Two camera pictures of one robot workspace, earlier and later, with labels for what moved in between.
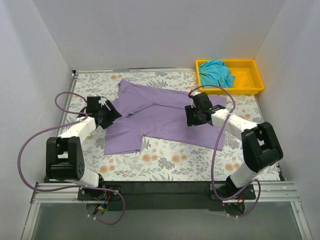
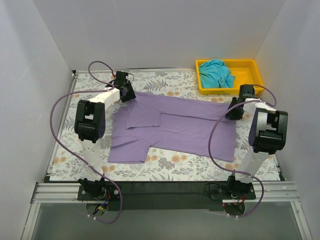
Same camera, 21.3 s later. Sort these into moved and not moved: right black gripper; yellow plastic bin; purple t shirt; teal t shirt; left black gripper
Moved: right black gripper; purple t shirt; left black gripper
Not moved: teal t shirt; yellow plastic bin
